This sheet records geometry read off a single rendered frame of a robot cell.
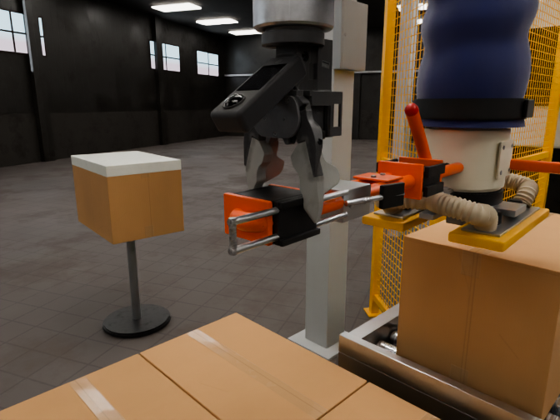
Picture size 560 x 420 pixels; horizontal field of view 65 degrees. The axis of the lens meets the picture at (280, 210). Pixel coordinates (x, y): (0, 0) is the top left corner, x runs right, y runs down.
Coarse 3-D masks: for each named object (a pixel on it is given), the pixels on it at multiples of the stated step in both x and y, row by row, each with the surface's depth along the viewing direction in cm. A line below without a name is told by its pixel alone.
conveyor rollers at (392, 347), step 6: (396, 336) 149; (378, 342) 144; (384, 342) 144; (390, 342) 151; (396, 342) 149; (384, 348) 142; (390, 348) 141; (396, 348) 141; (558, 396) 123; (558, 402) 116; (552, 408) 116; (558, 408) 115; (552, 414) 111; (558, 414) 116
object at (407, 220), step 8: (368, 216) 94; (376, 216) 94; (384, 216) 94; (392, 216) 93; (400, 216) 92; (408, 216) 93; (416, 216) 94; (368, 224) 95; (376, 224) 93; (384, 224) 92; (392, 224) 90; (400, 224) 89; (408, 224) 90; (416, 224) 93
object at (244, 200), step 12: (228, 192) 52; (240, 192) 52; (252, 192) 52; (264, 192) 52; (276, 192) 52; (288, 192) 52; (300, 192) 52; (228, 204) 51; (240, 204) 50; (252, 204) 48; (264, 204) 47; (228, 216) 52; (252, 240) 50
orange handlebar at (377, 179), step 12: (456, 168) 85; (516, 168) 91; (528, 168) 90; (540, 168) 88; (552, 168) 87; (360, 180) 68; (372, 180) 67; (384, 180) 66; (396, 180) 69; (408, 180) 71; (372, 192) 63; (324, 204) 55; (336, 204) 56; (240, 228) 48; (252, 228) 48; (264, 228) 48
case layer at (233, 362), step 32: (224, 320) 160; (160, 352) 139; (192, 352) 139; (224, 352) 139; (256, 352) 139; (288, 352) 139; (64, 384) 124; (96, 384) 124; (128, 384) 124; (160, 384) 124; (192, 384) 124; (224, 384) 124; (256, 384) 124; (288, 384) 124; (320, 384) 124; (352, 384) 124; (0, 416) 111; (32, 416) 111; (64, 416) 111; (96, 416) 111; (128, 416) 111; (160, 416) 111; (192, 416) 111; (224, 416) 111; (256, 416) 111; (288, 416) 111; (320, 416) 111; (352, 416) 111; (384, 416) 111; (416, 416) 111
